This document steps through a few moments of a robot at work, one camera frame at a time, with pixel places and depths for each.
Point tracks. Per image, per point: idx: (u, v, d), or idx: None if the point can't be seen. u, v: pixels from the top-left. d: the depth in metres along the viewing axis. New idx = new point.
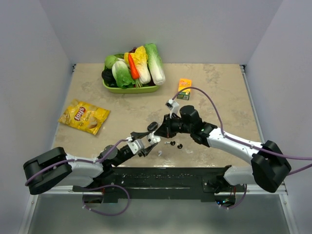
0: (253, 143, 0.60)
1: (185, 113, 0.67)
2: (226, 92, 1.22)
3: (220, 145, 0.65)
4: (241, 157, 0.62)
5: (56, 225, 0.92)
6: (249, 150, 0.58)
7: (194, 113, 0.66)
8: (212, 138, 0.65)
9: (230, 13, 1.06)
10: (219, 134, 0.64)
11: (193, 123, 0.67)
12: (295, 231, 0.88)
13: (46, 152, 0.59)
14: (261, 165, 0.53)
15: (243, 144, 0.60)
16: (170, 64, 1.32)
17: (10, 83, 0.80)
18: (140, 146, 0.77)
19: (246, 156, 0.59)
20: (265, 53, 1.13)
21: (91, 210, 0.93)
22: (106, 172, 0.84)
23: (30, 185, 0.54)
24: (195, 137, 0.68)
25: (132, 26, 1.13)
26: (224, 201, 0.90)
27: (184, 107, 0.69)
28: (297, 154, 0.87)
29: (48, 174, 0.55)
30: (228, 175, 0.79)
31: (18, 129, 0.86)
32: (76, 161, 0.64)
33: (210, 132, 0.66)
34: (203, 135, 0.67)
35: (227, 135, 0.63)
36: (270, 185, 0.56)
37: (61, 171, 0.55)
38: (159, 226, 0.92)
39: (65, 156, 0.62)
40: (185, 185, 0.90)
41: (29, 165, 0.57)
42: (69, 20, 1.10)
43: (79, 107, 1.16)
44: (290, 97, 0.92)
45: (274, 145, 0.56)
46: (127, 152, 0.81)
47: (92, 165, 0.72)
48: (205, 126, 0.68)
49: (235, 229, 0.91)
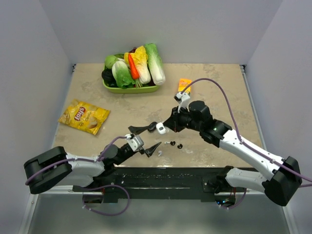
0: (273, 156, 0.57)
1: (195, 109, 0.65)
2: (226, 92, 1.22)
3: (234, 149, 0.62)
4: (256, 167, 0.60)
5: (56, 225, 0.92)
6: (270, 165, 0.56)
7: (205, 110, 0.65)
8: (227, 141, 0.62)
9: (230, 13, 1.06)
10: (235, 139, 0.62)
11: (204, 120, 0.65)
12: (295, 231, 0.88)
13: (47, 151, 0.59)
14: (281, 183, 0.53)
15: (263, 157, 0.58)
16: (170, 64, 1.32)
17: (10, 83, 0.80)
18: (139, 143, 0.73)
19: (265, 170, 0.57)
20: (265, 53, 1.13)
21: (91, 210, 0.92)
22: (108, 172, 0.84)
23: (30, 185, 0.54)
24: (205, 136, 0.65)
25: (132, 26, 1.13)
26: (224, 201, 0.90)
27: (194, 103, 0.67)
28: (298, 154, 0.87)
29: (49, 174, 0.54)
30: (230, 178, 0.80)
31: (18, 128, 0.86)
32: (77, 159, 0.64)
33: (224, 134, 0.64)
34: (214, 133, 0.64)
35: (245, 142, 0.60)
36: (282, 200, 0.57)
37: (61, 170, 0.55)
38: (159, 226, 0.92)
39: (66, 155, 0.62)
40: (185, 185, 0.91)
41: (30, 165, 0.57)
42: (69, 20, 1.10)
43: (79, 107, 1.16)
44: (290, 97, 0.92)
45: (294, 162, 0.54)
46: (128, 150, 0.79)
47: (94, 165, 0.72)
48: (217, 125, 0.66)
49: (235, 228, 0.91)
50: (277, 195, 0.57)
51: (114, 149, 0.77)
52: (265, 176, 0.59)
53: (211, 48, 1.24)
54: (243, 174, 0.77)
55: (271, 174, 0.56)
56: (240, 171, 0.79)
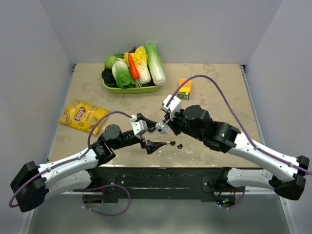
0: (287, 158, 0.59)
1: (193, 117, 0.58)
2: (226, 92, 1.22)
3: (247, 156, 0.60)
4: (270, 170, 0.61)
5: (55, 225, 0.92)
6: (289, 169, 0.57)
7: (205, 115, 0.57)
8: (242, 149, 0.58)
9: (230, 13, 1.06)
10: (248, 145, 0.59)
11: (206, 127, 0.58)
12: (295, 231, 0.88)
13: (21, 169, 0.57)
14: (302, 186, 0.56)
15: (280, 161, 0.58)
16: (170, 64, 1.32)
17: (11, 84, 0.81)
18: (142, 127, 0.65)
19: (283, 174, 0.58)
20: (265, 53, 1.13)
21: (91, 210, 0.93)
22: (107, 157, 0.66)
23: (19, 204, 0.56)
24: (213, 144, 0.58)
25: (132, 26, 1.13)
26: (224, 201, 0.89)
27: (190, 109, 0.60)
28: (298, 154, 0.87)
29: (27, 193, 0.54)
30: (233, 181, 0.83)
31: (18, 129, 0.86)
32: (51, 169, 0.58)
33: (235, 140, 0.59)
34: (222, 139, 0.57)
35: (259, 147, 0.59)
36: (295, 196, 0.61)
37: (32, 190, 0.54)
38: (159, 226, 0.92)
39: (38, 168, 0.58)
40: (185, 185, 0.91)
41: (15, 185, 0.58)
42: (69, 20, 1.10)
43: (79, 107, 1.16)
44: (290, 97, 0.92)
45: (307, 160, 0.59)
46: (130, 137, 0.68)
47: (82, 161, 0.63)
48: (221, 130, 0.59)
49: (234, 228, 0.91)
50: (289, 193, 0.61)
51: (116, 129, 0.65)
52: (279, 177, 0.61)
53: (212, 48, 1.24)
54: (245, 174, 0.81)
55: (289, 178, 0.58)
56: (241, 172, 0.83)
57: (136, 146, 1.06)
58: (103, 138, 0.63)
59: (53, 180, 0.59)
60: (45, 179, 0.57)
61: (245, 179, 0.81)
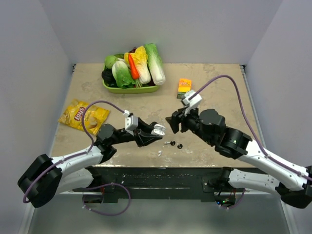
0: (297, 167, 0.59)
1: (210, 122, 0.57)
2: (226, 92, 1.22)
3: (258, 164, 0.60)
4: (280, 178, 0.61)
5: (55, 225, 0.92)
6: (299, 179, 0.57)
7: (222, 122, 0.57)
8: (252, 156, 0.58)
9: (230, 12, 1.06)
10: (259, 153, 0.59)
11: (220, 133, 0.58)
12: (295, 231, 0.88)
13: (32, 164, 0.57)
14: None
15: (290, 171, 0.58)
16: (170, 64, 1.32)
17: (10, 84, 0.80)
18: (132, 122, 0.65)
19: (293, 184, 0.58)
20: (265, 53, 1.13)
21: (91, 210, 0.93)
22: (109, 153, 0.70)
23: (31, 200, 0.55)
24: (224, 150, 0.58)
25: (132, 26, 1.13)
26: (224, 201, 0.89)
27: (206, 113, 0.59)
28: (297, 154, 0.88)
29: (41, 185, 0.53)
30: (236, 184, 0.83)
31: (18, 128, 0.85)
32: (65, 160, 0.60)
33: (246, 147, 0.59)
34: (233, 146, 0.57)
35: (271, 156, 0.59)
36: (301, 205, 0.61)
37: (49, 179, 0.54)
38: (160, 226, 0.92)
39: (50, 161, 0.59)
40: (185, 185, 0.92)
41: (25, 181, 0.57)
42: (69, 20, 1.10)
43: (79, 107, 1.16)
44: (290, 97, 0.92)
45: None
46: (126, 134, 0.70)
47: (89, 155, 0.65)
48: (233, 135, 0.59)
49: (234, 229, 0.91)
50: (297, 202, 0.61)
51: (110, 127, 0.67)
52: (288, 185, 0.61)
53: (212, 48, 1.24)
54: (248, 177, 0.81)
55: (299, 187, 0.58)
56: (243, 174, 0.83)
57: (136, 146, 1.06)
58: (99, 138, 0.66)
59: (65, 172, 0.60)
60: (61, 169, 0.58)
61: (249, 182, 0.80)
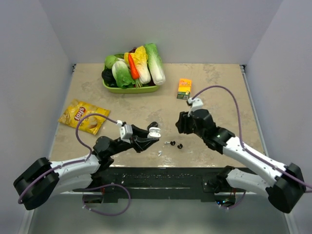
0: (275, 163, 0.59)
1: (198, 116, 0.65)
2: (226, 92, 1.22)
3: (236, 156, 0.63)
4: (258, 173, 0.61)
5: (55, 225, 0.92)
6: (272, 172, 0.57)
7: (208, 118, 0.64)
8: (229, 148, 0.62)
9: (230, 13, 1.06)
10: (238, 146, 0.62)
11: (207, 128, 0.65)
12: (295, 231, 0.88)
13: (31, 165, 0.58)
14: (284, 189, 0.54)
15: (265, 164, 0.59)
16: (170, 64, 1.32)
17: (11, 84, 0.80)
18: (126, 130, 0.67)
19: (267, 176, 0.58)
20: (265, 54, 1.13)
21: (91, 210, 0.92)
22: (106, 165, 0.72)
23: (25, 202, 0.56)
24: (209, 143, 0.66)
25: (132, 26, 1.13)
26: (224, 201, 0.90)
27: (198, 110, 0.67)
28: (297, 154, 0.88)
29: (37, 189, 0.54)
30: (235, 183, 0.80)
31: (18, 128, 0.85)
32: (63, 166, 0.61)
33: (227, 141, 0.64)
34: (217, 140, 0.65)
35: (247, 149, 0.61)
36: (283, 205, 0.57)
37: (46, 183, 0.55)
38: (160, 226, 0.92)
39: (50, 165, 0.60)
40: (185, 185, 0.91)
41: (21, 182, 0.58)
42: (69, 20, 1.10)
43: (79, 107, 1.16)
44: (290, 97, 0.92)
45: (296, 168, 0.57)
46: (123, 143, 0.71)
47: (87, 163, 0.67)
48: (221, 133, 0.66)
49: (234, 229, 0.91)
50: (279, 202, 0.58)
51: (106, 140, 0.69)
52: (269, 184, 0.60)
53: (212, 48, 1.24)
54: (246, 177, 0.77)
55: (273, 181, 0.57)
56: (242, 174, 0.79)
57: None
58: (95, 149, 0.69)
59: (62, 178, 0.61)
60: (58, 174, 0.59)
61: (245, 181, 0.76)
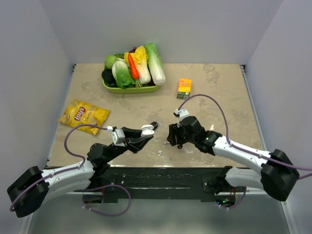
0: (261, 152, 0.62)
1: (186, 123, 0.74)
2: (226, 92, 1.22)
3: (226, 154, 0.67)
4: (248, 165, 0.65)
5: (55, 226, 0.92)
6: (258, 161, 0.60)
7: (195, 123, 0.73)
8: (218, 146, 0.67)
9: (230, 12, 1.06)
10: (225, 144, 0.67)
11: (196, 132, 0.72)
12: (295, 231, 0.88)
13: (23, 174, 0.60)
14: (272, 175, 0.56)
15: (251, 154, 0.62)
16: (170, 64, 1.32)
17: (10, 83, 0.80)
18: (118, 136, 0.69)
19: (255, 165, 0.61)
20: (265, 54, 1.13)
21: (91, 210, 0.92)
22: (102, 170, 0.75)
23: (17, 209, 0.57)
24: (201, 146, 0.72)
25: (132, 26, 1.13)
26: (224, 201, 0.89)
27: (186, 118, 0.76)
28: (297, 154, 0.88)
29: (28, 198, 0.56)
30: (231, 179, 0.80)
31: (18, 128, 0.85)
32: (54, 175, 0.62)
33: (215, 141, 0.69)
34: (205, 143, 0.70)
35: (234, 144, 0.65)
36: (279, 192, 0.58)
37: (36, 192, 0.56)
38: (159, 226, 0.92)
39: (41, 173, 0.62)
40: (185, 185, 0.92)
41: (13, 190, 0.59)
42: (69, 20, 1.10)
43: (79, 107, 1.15)
44: (290, 97, 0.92)
45: (280, 154, 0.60)
46: (117, 147, 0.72)
47: (81, 170, 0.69)
48: (209, 135, 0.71)
49: (234, 229, 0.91)
50: (274, 190, 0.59)
51: (100, 146, 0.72)
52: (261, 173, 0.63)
53: (212, 48, 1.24)
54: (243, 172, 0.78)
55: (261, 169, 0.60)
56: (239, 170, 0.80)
57: None
58: (89, 157, 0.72)
59: (53, 186, 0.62)
60: (48, 184, 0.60)
61: (243, 177, 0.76)
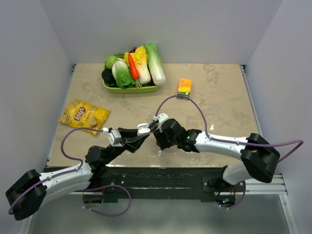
0: (238, 139, 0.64)
1: (166, 126, 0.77)
2: (226, 92, 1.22)
3: (208, 147, 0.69)
4: (230, 154, 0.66)
5: (55, 225, 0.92)
6: (237, 147, 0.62)
7: (174, 125, 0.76)
8: (199, 143, 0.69)
9: (230, 12, 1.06)
10: (205, 138, 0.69)
11: (177, 133, 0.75)
12: (295, 231, 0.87)
13: (21, 177, 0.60)
14: (252, 159, 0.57)
15: (230, 143, 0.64)
16: (170, 64, 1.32)
17: (11, 83, 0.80)
18: (114, 136, 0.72)
19: (235, 153, 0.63)
20: (265, 54, 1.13)
21: (91, 210, 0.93)
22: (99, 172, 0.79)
23: (15, 213, 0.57)
24: (184, 146, 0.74)
25: (132, 27, 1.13)
26: (224, 201, 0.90)
27: (165, 122, 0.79)
28: (297, 154, 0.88)
29: (26, 201, 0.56)
30: (227, 176, 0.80)
31: (18, 128, 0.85)
32: (52, 178, 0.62)
33: (196, 138, 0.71)
34: (187, 141, 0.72)
35: (213, 137, 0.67)
36: (263, 176, 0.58)
37: (34, 196, 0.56)
38: (159, 226, 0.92)
39: (39, 177, 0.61)
40: (185, 185, 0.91)
41: (11, 193, 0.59)
42: (69, 20, 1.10)
43: (79, 107, 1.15)
44: (290, 97, 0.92)
45: (256, 136, 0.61)
46: (114, 149, 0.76)
47: (79, 173, 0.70)
48: (190, 134, 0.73)
49: (234, 229, 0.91)
50: (257, 174, 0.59)
51: (97, 149, 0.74)
52: None
53: (212, 48, 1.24)
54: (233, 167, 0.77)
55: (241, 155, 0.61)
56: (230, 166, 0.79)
57: None
58: (87, 160, 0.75)
59: (51, 189, 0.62)
60: (47, 186, 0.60)
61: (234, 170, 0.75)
